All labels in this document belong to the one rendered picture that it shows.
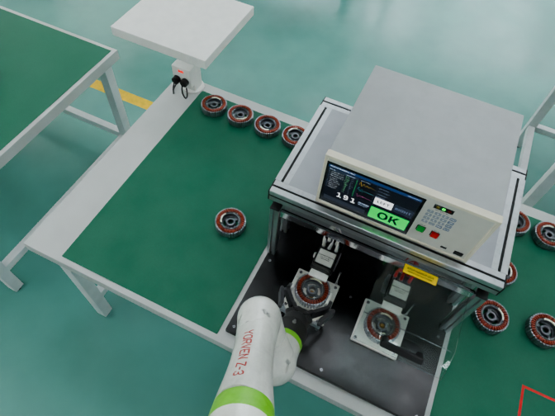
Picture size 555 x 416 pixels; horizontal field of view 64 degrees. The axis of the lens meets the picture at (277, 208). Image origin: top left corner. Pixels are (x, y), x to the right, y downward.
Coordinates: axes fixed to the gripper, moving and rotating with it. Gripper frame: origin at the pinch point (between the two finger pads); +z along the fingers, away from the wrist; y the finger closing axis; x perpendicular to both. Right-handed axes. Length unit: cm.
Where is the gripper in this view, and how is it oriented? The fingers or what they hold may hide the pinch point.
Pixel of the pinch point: (311, 290)
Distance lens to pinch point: 144.1
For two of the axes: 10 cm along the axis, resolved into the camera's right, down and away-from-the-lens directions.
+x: 2.7, -8.5, -4.6
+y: 9.0, 3.9, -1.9
